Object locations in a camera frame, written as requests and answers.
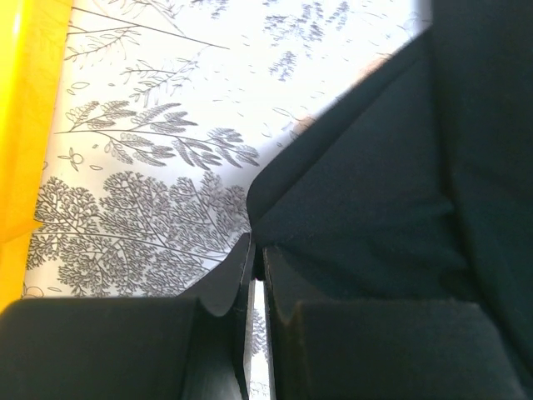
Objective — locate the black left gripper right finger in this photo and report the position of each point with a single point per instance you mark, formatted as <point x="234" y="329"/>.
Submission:
<point x="323" y="348"/>

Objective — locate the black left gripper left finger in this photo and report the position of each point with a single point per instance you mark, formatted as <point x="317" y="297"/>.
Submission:
<point x="191" y="346"/>

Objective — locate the black t shirt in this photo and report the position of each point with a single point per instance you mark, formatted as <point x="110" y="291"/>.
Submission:
<point x="417" y="184"/>

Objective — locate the yellow plastic tray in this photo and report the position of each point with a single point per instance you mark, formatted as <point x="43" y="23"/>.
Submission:
<point x="33" y="35"/>

